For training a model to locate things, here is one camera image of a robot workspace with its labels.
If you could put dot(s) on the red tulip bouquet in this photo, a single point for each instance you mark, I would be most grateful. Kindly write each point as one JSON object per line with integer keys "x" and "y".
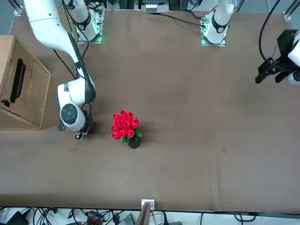
{"x": 124, "y": 124}

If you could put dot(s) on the black vase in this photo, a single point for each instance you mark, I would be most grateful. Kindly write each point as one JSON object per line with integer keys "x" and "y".
{"x": 134, "y": 144}

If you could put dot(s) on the small black hook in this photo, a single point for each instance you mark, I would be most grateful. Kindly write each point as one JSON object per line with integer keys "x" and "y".
{"x": 5, "y": 103}

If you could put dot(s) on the large black power adapter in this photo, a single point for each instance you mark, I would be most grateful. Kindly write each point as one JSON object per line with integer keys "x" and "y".
{"x": 16, "y": 219}

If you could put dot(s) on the grey power strip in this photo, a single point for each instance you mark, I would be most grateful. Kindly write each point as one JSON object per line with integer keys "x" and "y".
{"x": 152, "y": 8}

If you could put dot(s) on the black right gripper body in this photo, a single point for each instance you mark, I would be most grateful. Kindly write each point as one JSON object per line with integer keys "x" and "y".
{"x": 87, "y": 124}

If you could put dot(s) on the orange and black device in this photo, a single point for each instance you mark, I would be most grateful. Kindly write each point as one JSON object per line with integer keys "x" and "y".
{"x": 93, "y": 220}

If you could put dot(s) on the aluminium frame bracket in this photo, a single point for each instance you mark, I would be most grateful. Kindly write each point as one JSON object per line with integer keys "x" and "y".
{"x": 288, "y": 16}
{"x": 18, "y": 9}

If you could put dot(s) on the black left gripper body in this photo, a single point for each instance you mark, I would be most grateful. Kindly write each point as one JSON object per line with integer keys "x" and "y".
{"x": 287, "y": 39}

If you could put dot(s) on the aluminium frame post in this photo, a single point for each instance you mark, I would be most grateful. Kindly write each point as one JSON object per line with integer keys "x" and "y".
{"x": 144, "y": 215}

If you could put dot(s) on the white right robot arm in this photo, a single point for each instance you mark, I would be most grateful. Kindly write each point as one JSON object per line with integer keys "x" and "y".
{"x": 47, "y": 23}

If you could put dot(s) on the wooden drawer box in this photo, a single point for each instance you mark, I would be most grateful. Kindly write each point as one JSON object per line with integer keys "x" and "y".
{"x": 35, "y": 93}

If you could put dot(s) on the dark power brick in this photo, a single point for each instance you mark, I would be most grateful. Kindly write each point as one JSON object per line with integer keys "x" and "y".
{"x": 128, "y": 220}

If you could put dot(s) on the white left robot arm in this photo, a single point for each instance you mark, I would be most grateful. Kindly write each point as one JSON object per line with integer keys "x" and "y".
{"x": 219, "y": 21}

